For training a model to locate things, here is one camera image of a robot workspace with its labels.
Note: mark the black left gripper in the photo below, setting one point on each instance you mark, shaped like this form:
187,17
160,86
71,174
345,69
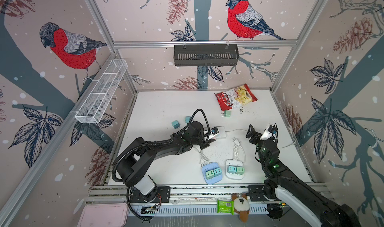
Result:
206,144

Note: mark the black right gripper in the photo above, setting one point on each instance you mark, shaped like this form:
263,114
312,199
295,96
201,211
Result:
257,137

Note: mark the white long power strip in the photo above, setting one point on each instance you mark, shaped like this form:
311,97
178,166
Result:
221,135

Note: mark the light green usb charger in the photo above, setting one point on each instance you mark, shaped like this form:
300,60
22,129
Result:
240,170

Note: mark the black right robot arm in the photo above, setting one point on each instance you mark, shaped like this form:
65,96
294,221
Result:
282,184

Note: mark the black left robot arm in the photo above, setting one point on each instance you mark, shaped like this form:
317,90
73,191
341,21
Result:
130,166

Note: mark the white square power socket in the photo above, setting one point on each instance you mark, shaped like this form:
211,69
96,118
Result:
236,163

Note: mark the blue square power socket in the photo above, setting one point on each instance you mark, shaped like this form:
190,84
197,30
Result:
208,167

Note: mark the red cassava chips bag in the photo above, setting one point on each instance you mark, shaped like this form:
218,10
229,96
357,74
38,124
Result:
235,98

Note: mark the brown plush toy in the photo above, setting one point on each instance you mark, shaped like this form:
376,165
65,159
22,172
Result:
241,206

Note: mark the green wet wipes pack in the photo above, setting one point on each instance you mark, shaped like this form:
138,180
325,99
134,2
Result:
225,207

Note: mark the pink tray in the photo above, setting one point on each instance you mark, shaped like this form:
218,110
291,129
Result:
104,215

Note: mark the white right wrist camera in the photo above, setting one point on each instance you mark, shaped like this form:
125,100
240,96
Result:
271,132

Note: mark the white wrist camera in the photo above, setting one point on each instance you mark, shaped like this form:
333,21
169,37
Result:
271,132
214,131

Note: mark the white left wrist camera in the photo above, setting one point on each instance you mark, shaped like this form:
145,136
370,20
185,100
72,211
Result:
214,131

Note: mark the black hanging wire basket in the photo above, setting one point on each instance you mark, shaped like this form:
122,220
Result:
206,55

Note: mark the white wire mesh shelf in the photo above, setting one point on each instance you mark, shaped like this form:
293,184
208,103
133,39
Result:
98,100

